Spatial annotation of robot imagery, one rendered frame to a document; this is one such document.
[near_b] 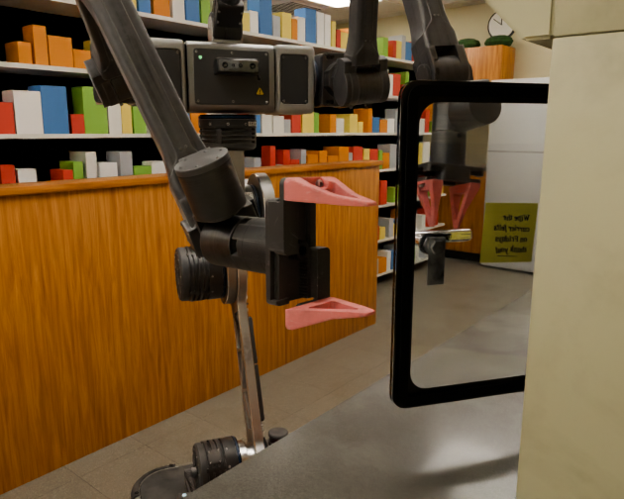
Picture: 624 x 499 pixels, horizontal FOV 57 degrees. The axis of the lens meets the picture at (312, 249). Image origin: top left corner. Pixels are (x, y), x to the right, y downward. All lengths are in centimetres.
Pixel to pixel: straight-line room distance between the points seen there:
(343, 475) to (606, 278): 37
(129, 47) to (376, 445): 57
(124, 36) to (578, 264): 55
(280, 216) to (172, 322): 226
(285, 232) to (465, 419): 44
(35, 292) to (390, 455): 183
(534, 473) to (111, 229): 211
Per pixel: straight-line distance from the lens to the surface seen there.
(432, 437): 81
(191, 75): 133
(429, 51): 99
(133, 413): 278
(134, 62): 73
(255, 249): 56
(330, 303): 56
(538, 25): 56
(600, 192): 54
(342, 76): 126
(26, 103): 290
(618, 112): 53
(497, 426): 86
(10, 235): 232
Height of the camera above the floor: 133
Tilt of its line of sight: 12 degrees down
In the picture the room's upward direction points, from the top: straight up
